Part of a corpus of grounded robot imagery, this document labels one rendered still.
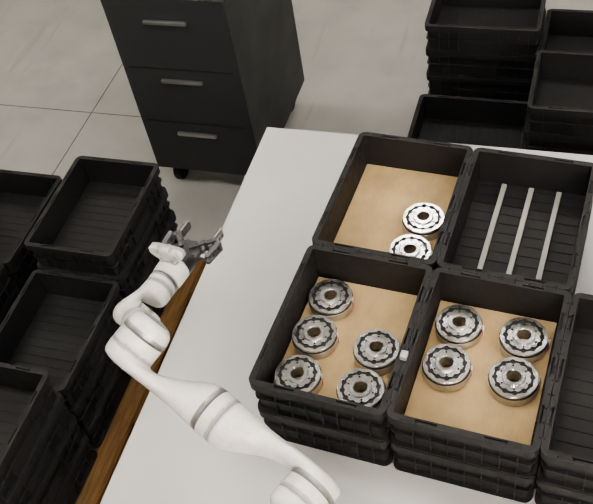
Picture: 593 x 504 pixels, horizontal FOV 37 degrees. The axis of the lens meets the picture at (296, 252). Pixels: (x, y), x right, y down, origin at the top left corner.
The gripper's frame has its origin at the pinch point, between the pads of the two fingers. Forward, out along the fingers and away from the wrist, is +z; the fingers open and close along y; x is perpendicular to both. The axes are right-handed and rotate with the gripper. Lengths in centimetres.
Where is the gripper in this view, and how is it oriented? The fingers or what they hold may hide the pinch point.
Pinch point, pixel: (204, 228)
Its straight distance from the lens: 218.9
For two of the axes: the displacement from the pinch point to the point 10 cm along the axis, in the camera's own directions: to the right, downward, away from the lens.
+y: 9.0, 1.9, -4.0
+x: -1.4, -7.3, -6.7
